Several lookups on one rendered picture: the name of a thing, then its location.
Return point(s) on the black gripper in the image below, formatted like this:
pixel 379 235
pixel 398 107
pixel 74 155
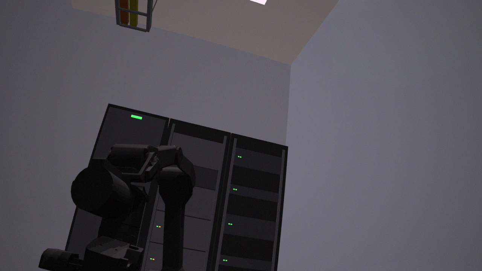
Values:
pixel 61 260

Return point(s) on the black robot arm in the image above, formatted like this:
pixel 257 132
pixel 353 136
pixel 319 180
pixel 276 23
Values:
pixel 105 190

